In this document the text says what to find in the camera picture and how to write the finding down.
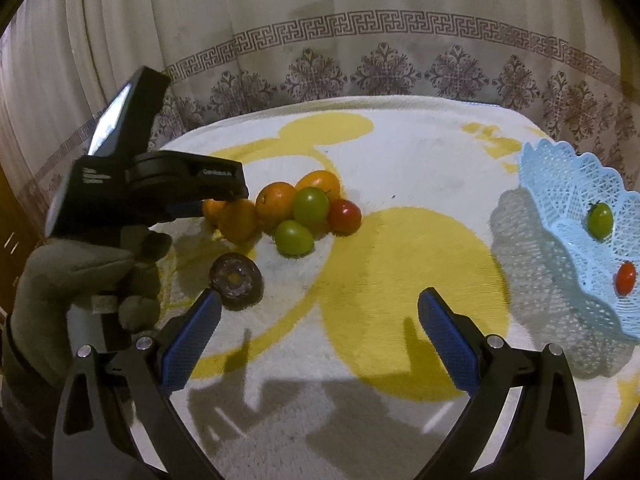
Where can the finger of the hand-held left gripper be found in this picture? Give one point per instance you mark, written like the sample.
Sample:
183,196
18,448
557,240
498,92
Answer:
190,210

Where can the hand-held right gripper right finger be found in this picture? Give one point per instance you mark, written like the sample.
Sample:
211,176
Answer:
447,340

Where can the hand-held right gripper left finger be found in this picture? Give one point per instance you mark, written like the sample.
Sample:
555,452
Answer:
192,340

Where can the orange tomato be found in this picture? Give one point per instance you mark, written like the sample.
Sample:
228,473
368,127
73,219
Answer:
211,211

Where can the orange tomato basket front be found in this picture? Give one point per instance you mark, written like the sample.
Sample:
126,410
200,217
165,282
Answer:
239,221

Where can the orange tomato basket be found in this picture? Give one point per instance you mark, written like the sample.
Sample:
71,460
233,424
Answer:
239,221
275,203

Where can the green tomato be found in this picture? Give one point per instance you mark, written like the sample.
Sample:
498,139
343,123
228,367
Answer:
294,238
600,221
311,206

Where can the orange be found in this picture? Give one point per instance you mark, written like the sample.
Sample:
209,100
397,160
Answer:
320,181

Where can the red tomato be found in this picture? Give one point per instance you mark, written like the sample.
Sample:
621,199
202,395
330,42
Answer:
626,279
345,216

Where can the light blue lace plastic basket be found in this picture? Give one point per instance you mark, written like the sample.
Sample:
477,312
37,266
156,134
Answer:
555,195

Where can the person's left hand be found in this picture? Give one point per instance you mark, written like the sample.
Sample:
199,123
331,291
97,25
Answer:
55,280

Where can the chocolate donut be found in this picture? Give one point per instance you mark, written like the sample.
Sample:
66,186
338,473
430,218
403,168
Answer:
240,287

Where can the dark wooden furniture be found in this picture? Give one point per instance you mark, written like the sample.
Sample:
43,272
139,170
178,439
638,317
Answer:
15,265

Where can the white yellow printed blanket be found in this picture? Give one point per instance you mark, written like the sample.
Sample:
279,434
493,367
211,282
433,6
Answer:
410,160

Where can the patterned cream curtain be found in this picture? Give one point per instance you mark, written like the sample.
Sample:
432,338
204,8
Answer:
300,5

